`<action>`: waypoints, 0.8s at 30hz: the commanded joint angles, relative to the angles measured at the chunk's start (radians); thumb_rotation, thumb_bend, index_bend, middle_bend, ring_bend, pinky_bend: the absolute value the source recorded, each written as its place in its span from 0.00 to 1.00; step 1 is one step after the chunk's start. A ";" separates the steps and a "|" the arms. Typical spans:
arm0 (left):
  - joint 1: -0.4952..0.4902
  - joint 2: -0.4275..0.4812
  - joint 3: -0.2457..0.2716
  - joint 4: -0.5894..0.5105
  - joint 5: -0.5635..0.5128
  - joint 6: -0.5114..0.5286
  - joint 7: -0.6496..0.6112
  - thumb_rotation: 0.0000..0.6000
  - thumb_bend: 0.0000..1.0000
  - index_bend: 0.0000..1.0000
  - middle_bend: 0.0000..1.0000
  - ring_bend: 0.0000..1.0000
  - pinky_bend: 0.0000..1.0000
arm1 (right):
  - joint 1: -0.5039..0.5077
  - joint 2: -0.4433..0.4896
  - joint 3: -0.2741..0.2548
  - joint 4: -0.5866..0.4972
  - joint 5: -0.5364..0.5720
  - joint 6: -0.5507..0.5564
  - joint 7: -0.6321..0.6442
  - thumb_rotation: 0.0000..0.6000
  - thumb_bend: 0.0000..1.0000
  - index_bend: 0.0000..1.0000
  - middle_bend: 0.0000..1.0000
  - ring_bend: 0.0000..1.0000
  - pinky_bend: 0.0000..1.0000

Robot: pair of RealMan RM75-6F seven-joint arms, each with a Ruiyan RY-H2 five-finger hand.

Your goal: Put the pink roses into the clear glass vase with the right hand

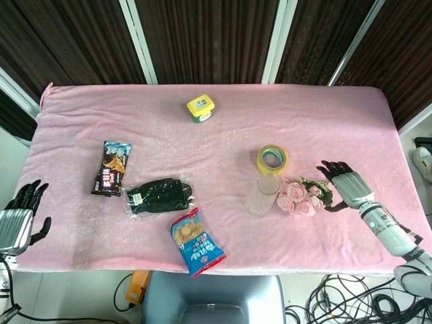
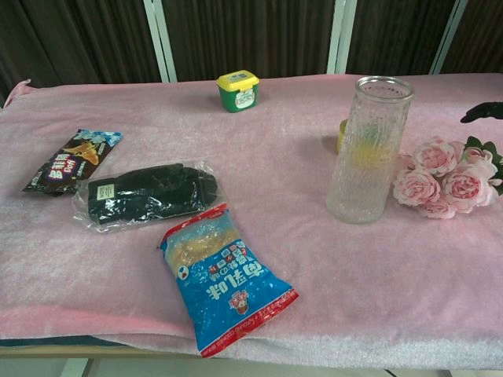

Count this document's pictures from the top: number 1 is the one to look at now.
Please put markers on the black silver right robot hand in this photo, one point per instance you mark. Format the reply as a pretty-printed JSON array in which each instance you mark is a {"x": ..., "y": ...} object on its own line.
[{"x": 351, "y": 185}]

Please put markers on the brown folding partition screen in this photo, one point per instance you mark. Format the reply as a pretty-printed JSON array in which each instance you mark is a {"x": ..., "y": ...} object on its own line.
[{"x": 209, "y": 37}]

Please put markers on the black gloves in plastic bag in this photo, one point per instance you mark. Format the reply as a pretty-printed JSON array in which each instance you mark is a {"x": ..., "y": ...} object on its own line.
[{"x": 158, "y": 197}]

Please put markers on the orange power strip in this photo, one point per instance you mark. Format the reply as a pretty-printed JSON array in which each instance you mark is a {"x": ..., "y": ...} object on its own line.
[{"x": 137, "y": 287}]

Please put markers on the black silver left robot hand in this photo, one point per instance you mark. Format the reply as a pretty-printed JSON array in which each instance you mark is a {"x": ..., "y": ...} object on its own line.
[{"x": 15, "y": 222}]

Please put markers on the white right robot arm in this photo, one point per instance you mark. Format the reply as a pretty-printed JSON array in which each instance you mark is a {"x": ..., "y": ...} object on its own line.
[{"x": 393, "y": 233}]

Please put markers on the yellow tape roll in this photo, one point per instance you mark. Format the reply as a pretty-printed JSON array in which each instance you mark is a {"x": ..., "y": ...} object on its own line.
[{"x": 281, "y": 162}]

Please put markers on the pink artificial rose bouquet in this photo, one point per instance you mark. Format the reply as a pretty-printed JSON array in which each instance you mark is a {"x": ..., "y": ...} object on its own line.
[{"x": 298, "y": 199}]

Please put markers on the pink fleece tablecloth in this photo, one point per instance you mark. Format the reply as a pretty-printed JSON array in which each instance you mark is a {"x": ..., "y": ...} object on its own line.
[{"x": 216, "y": 141}]

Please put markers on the green tub with yellow lid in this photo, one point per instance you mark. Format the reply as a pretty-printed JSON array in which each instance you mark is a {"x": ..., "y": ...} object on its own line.
[{"x": 199, "y": 106}]

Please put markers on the white sneaker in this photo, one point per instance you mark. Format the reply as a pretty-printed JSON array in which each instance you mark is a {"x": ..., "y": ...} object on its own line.
[{"x": 423, "y": 162}]

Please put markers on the blue chips snack bag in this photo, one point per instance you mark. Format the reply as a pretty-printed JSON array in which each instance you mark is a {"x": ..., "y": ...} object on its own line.
[{"x": 197, "y": 243}]

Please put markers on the clear textured glass vase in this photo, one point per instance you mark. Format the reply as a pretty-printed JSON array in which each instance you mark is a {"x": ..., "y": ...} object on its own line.
[{"x": 261, "y": 199}]

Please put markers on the dark chocolate cone snack packet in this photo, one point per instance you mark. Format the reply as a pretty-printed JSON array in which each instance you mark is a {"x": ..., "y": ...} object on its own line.
[{"x": 111, "y": 168}]

